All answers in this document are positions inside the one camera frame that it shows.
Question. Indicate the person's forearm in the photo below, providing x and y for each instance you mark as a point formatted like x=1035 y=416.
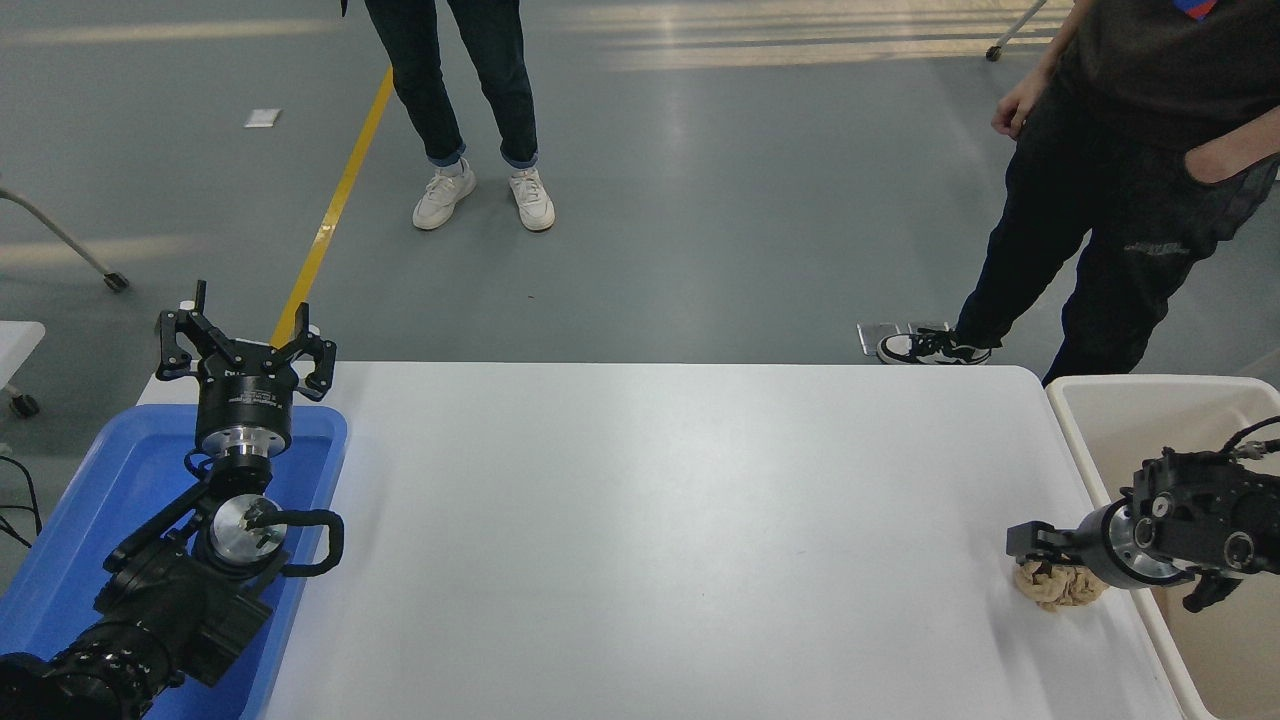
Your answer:
x=1240 y=155
x=1062 y=40

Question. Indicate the blue plastic tray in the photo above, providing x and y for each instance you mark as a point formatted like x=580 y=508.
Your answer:
x=90 y=500

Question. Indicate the blue and red badge card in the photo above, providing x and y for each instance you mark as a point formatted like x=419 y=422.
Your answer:
x=1198 y=7

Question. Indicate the metal floor plate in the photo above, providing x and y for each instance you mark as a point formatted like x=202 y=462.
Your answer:
x=875 y=338

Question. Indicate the small white paper piece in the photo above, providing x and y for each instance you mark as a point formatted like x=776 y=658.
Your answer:
x=262 y=117

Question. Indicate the grey chair leg with caster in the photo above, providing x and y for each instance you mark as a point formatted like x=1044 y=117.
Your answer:
x=1012 y=32
x=60 y=235

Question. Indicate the white cart with caster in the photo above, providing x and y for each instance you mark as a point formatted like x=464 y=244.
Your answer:
x=15 y=350

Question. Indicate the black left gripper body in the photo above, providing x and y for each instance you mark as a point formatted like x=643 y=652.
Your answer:
x=245 y=400

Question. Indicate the large pale bin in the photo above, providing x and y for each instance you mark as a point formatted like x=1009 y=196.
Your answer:
x=1230 y=660

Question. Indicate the person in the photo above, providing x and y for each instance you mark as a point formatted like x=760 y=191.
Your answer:
x=420 y=90
x=1100 y=180

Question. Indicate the tan paper ball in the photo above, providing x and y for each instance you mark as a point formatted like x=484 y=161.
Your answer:
x=1060 y=588

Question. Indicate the person's hand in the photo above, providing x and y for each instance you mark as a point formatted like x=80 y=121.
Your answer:
x=1018 y=105

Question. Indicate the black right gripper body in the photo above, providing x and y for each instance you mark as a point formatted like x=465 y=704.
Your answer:
x=1108 y=548

